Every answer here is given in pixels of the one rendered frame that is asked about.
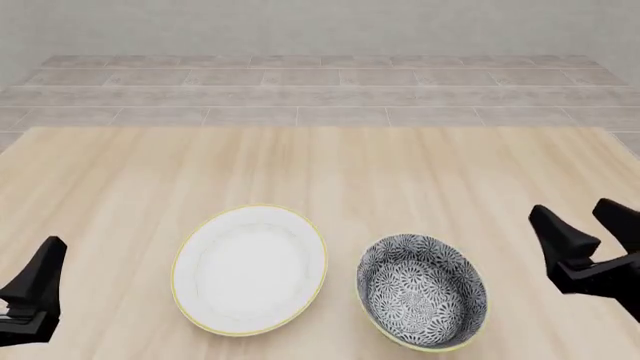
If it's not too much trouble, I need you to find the white plate with yellow rim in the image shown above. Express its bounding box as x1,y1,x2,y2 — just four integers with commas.
170,203,329,336

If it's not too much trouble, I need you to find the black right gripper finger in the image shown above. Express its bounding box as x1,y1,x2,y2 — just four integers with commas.
528,204,602,281
591,198,640,257

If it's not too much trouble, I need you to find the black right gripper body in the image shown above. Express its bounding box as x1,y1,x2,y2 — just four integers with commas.
548,250,640,324

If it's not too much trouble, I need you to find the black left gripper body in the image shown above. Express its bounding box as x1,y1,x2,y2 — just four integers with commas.
0,296,64,345

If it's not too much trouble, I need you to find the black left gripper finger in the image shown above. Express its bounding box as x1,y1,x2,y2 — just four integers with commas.
0,235,68,315

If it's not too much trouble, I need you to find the black and white patterned bowl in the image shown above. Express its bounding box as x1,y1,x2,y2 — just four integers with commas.
355,233,489,354

